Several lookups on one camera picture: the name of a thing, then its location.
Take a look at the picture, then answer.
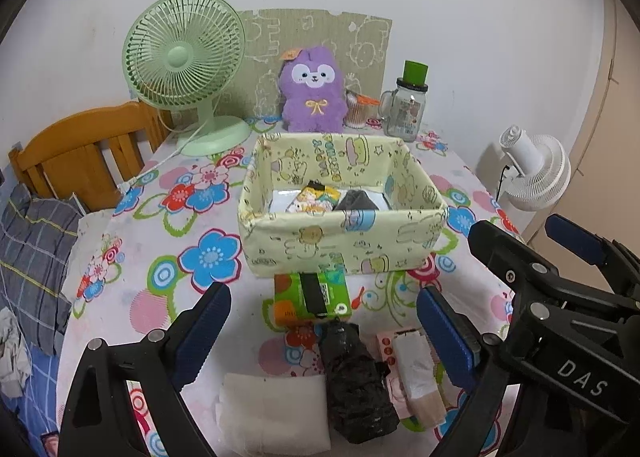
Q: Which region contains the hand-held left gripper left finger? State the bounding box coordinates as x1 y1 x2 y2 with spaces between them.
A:
57 282 233 457

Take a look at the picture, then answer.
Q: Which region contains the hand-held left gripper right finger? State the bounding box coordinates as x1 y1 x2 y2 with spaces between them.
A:
416 286 523 457

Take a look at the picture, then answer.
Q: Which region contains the cartoon sticker packet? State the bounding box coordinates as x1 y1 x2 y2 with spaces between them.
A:
287 180 342 214

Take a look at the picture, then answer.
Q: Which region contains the glass jar with green lid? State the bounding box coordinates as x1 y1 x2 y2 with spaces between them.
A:
379 59 432 142

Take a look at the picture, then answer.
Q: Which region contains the white tissue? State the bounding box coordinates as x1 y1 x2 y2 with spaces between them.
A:
214 372 332 455

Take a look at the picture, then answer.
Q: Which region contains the white flat packet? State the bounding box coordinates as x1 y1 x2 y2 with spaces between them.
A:
270 188 392 214

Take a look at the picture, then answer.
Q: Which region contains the cartoon print fabric storage box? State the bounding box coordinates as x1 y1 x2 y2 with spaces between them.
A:
237 132 449 277

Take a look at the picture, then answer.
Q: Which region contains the white circulator fan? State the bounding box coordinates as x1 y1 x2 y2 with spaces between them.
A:
497 125 572 212

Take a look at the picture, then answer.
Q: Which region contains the white crumpled cloth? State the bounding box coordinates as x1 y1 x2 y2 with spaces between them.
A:
0 307 33 398

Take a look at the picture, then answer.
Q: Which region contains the green orange tissue pack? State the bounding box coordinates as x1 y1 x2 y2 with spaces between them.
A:
272 269 353 328

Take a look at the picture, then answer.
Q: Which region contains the beige wooden cabinet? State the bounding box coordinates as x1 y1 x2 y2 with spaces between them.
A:
565 0 640 248

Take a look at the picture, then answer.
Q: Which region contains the pink wet wipes pack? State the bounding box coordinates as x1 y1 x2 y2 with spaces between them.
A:
375 329 448 430

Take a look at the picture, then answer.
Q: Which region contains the green desk fan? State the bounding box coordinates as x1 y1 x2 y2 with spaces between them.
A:
122 0 251 156

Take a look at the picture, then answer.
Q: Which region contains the black soft item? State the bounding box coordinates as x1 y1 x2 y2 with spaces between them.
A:
332 189 378 212

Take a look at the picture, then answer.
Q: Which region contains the white fan cable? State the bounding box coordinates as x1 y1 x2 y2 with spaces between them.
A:
117 119 208 195

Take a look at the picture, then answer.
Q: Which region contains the cotton swab container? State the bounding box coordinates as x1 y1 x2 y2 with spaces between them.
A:
345 89 379 130

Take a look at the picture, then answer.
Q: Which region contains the grey plaid cloth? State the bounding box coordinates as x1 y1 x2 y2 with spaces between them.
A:
0 182 83 355

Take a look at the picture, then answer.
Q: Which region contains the printed cardboard panel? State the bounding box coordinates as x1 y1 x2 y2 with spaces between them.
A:
235 8 393 120

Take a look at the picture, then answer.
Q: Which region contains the purple plush toy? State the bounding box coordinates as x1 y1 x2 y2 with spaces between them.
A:
277 47 349 134

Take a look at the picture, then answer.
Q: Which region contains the wooden headboard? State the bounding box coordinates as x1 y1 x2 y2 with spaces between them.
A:
7 101 173 212

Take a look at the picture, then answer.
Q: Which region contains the floral tablecloth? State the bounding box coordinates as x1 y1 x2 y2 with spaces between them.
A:
55 116 526 457

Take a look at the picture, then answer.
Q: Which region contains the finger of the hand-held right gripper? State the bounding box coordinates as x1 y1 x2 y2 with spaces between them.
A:
545 213 640 288
467 220 562 299

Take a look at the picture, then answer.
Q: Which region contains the black plastic bag roll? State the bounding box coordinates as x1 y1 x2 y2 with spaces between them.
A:
315 321 401 445

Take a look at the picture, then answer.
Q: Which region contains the blue checked sheet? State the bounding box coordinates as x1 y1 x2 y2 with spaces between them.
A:
10 337 66 457

